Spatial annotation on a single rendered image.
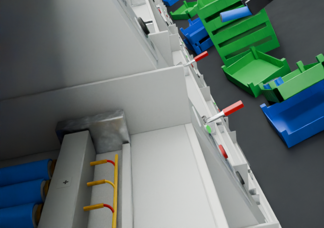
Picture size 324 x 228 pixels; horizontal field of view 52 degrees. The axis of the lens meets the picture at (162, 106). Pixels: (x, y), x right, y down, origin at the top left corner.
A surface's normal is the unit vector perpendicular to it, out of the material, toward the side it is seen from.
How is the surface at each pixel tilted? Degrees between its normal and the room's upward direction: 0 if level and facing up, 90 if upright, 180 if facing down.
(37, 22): 90
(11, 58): 90
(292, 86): 61
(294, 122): 0
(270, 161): 0
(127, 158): 21
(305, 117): 0
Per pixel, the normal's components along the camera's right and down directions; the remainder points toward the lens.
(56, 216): -0.17, -0.86
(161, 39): 0.10, 0.46
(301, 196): -0.51, -0.73
